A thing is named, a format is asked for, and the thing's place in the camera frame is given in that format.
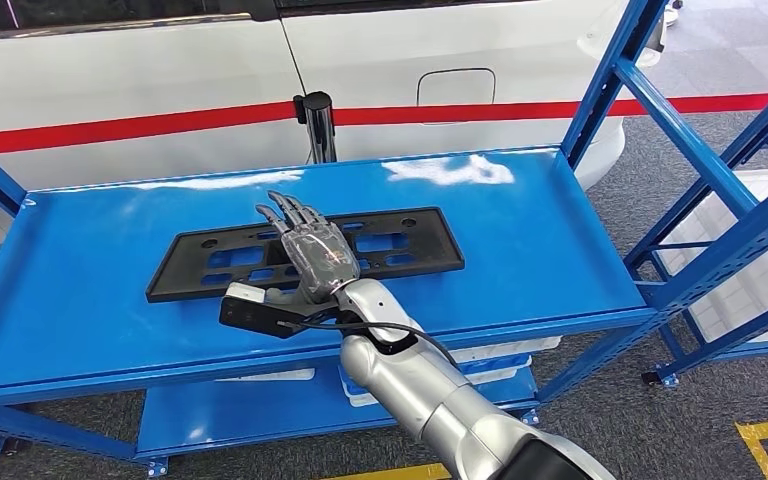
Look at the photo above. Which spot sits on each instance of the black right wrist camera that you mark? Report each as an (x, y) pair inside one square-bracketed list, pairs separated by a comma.
[(251, 318)]

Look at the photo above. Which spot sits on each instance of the black chrome stanchion post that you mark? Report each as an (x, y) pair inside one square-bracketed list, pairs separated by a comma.
[(318, 132)]

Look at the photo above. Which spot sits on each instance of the white car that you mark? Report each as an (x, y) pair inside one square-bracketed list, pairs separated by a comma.
[(126, 66)]

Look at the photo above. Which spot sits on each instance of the black plastic plate frame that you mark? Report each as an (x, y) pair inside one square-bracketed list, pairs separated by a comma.
[(178, 278)]

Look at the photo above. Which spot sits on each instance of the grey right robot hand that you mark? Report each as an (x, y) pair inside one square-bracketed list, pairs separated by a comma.
[(318, 258)]

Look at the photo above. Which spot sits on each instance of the white plastic crate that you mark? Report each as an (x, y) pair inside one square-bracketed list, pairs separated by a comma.
[(765, 185), (742, 291)]

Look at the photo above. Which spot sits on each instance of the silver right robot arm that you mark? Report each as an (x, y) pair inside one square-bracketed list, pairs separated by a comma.
[(424, 391)]

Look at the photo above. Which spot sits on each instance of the red barrier belt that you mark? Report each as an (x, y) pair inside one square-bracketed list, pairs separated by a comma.
[(126, 126), (523, 111)]

